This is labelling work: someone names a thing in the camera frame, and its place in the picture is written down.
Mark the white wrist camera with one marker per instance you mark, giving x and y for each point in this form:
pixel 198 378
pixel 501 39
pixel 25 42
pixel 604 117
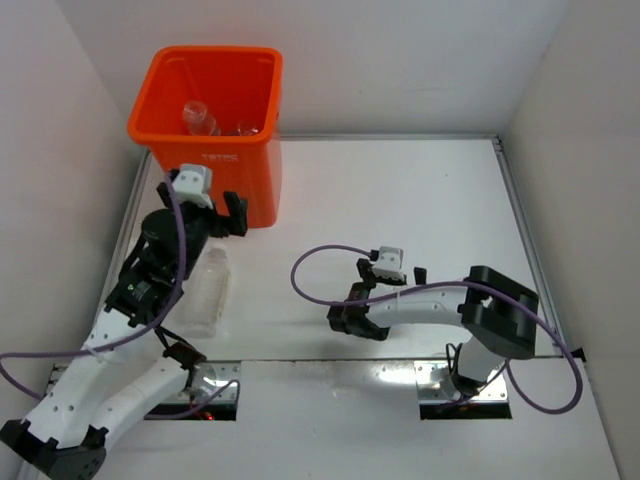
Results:
pixel 388 266
pixel 192 184

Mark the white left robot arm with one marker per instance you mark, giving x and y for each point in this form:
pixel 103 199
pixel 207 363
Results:
pixel 71 430

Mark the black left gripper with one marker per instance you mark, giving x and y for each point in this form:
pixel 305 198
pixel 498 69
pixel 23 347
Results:
pixel 221 225

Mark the clear unlabelled plastic bottle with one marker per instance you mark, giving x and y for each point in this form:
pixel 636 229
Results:
pixel 206 294

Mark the blue label bottle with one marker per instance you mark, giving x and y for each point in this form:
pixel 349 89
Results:
pixel 245 128

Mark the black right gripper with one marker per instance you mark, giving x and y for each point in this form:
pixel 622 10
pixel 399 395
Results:
pixel 367 273

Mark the aluminium table edge rail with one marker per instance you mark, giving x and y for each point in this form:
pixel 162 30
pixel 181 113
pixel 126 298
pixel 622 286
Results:
pixel 541 281

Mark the white front cover panel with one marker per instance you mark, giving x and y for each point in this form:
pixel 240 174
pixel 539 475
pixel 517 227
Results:
pixel 361 420

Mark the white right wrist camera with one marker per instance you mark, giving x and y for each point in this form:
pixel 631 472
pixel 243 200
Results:
pixel 388 266

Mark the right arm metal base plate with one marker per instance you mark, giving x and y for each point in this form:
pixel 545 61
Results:
pixel 434 387

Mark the orange plastic bin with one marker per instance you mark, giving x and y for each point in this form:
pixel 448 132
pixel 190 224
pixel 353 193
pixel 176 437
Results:
pixel 217 106

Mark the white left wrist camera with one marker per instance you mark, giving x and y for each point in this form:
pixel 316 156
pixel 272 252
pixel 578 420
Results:
pixel 192 184

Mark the clear bottle blue cap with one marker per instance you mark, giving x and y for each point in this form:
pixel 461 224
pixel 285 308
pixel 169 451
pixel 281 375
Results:
pixel 199 120

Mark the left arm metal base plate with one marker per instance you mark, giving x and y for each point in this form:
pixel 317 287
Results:
pixel 216 383

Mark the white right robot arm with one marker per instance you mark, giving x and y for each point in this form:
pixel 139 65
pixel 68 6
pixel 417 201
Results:
pixel 498 321

